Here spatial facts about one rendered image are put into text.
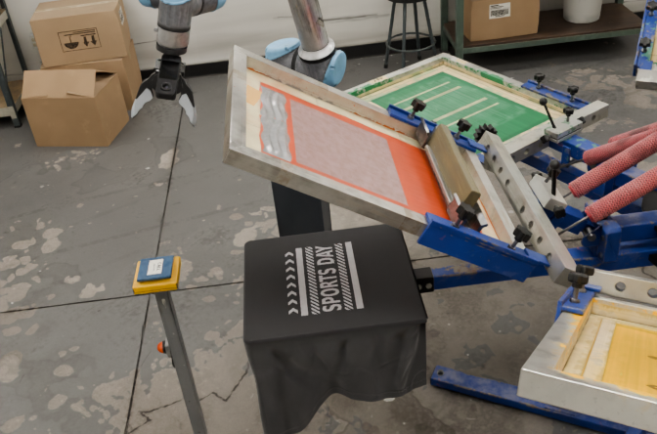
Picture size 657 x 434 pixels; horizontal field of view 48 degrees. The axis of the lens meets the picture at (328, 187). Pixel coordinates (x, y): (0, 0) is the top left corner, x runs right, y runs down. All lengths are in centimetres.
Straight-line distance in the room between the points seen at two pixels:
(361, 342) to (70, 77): 353
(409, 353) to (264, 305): 41
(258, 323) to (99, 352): 161
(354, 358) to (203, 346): 144
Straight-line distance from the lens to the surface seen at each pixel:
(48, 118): 525
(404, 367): 209
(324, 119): 198
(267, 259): 221
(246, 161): 155
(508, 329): 333
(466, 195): 182
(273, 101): 192
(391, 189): 183
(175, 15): 172
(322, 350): 199
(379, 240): 223
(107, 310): 372
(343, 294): 205
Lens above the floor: 229
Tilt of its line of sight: 32 degrees down
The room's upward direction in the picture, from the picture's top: 6 degrees counter-clockwise
